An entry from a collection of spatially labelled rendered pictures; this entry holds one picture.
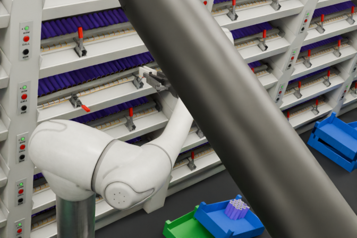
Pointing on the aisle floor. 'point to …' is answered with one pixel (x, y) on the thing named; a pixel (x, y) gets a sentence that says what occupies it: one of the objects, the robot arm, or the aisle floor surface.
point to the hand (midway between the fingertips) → (147, 73)
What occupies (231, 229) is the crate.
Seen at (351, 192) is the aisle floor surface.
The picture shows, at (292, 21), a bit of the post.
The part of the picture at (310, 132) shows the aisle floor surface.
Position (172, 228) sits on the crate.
